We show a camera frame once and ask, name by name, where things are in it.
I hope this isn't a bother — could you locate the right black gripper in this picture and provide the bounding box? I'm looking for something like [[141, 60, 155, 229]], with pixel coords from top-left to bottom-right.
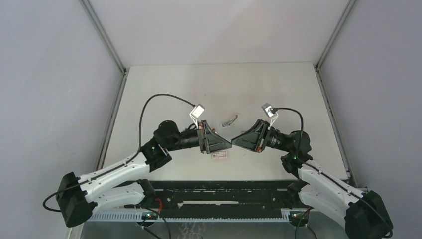
[[231, 119, 291, 153]]

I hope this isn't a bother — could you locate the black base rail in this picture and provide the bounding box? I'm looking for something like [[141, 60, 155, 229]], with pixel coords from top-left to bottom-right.
[[137, 180, 308, 218]]

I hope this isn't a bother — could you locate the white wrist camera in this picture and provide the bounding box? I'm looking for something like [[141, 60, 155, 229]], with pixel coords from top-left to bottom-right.
[[189, 104, 205, 128], [261, 103, 279, 127]]

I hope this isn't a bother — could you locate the black camera cable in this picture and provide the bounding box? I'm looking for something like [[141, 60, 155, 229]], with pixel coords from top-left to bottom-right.
[[42, 94, 197, 213], [272, 107, 394, 238]]

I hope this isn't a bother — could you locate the right black camera cable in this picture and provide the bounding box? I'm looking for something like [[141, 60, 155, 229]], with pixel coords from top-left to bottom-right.
[[272, 107, 394, 238]]

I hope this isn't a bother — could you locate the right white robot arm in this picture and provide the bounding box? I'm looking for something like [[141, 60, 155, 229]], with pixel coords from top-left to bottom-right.
[[231, 119, 393, 239]]

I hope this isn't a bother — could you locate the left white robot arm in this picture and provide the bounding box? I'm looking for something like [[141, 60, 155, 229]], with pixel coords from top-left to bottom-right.
[[55, 120, 232, 228]]

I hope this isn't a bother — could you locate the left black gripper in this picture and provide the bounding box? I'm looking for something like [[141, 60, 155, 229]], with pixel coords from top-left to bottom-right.
[[165, 120, 231, 154]]

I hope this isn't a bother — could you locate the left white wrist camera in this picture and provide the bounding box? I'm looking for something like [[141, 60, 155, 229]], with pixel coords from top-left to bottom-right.
[[189, 104, 205, 128]]

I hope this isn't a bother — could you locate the white slotted cable duct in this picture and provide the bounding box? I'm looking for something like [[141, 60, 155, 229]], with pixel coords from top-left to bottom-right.
[[88, 211, 292, 223]]

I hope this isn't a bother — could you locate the red white staple box sleeve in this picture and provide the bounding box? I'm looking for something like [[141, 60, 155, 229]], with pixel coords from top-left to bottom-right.
[[212, 150, 228, 161]]

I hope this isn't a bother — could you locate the white stapler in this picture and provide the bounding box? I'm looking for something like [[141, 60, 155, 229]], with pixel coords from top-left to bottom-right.
[[221, 115, 238, 128]]

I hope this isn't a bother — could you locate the left black camera cable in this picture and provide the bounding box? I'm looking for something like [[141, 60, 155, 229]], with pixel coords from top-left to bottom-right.
[[42, 94, 197, 213]]

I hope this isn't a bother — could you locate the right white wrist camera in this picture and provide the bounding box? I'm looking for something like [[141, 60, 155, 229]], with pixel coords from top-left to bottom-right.
[[261, 103, 279, 127]]

